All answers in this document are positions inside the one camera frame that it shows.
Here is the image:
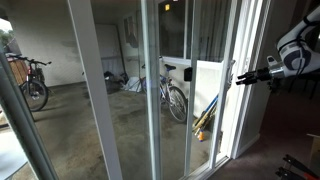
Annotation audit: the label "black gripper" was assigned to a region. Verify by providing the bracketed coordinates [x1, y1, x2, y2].
[235, 66, 273, 86]

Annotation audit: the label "white loop door handle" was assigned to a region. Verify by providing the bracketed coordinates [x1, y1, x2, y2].
[227, 59, 237, 90]

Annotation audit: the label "white framed sliding glass door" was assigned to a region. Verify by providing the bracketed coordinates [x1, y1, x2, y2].
[65, 0, 238, 180]

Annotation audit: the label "thin framed screen door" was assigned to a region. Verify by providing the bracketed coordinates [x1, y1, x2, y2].
[182, 0, 202, 178]

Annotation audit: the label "fixed glass door panel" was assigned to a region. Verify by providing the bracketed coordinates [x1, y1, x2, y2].
[0, 0, 164, 180]

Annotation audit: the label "black chair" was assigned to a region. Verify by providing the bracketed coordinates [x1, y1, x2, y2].
[286, 71, 320, 101]

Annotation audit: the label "orange bottle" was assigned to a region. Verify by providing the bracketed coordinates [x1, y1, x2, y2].
[197, 128, 206, 143]

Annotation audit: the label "silver blue bicycle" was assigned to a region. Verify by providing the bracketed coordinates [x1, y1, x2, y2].
[141, 56, 190, 125]

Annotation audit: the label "window with vertical blinds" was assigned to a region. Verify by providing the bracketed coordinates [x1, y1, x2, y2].
[158, 0, 234, 65]

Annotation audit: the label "cardboard box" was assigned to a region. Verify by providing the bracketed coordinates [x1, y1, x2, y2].
[305, 132, 320, 163]

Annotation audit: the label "red black clamp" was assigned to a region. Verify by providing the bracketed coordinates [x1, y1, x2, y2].
[274, 166, 306, 180]
[281, 153, 320, 180]

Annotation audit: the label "white crumpled sheet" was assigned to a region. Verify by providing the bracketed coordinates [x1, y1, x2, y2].
[120, 76, 144, 94]

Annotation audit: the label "black bags pile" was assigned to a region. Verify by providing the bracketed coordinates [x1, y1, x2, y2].
[103, 70, 130, 95]

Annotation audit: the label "grey leaning panel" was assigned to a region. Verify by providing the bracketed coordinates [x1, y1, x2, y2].
[94, 22, 127, 77]

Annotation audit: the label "red bicycle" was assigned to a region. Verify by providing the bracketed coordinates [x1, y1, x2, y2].
[5, 52, 53, 113]

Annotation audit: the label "wooden balcony railing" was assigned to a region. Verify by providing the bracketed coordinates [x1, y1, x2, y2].
[7, 54, 30, 86]

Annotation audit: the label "green trees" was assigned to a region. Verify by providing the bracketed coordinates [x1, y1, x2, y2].
[0, 28, 17, 49]

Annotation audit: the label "white door frame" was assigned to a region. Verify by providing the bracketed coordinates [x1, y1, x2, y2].
[196, 0, 273, 180]

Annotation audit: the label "blue handled broom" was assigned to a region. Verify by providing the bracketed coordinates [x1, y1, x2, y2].
[194, 94, 220, 129]

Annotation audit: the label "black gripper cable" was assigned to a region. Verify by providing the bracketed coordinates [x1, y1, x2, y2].
[276, 16, 320, 78]

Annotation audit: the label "yellow handled broom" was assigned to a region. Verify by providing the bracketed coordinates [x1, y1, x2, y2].
[192, 104, 218, 136]

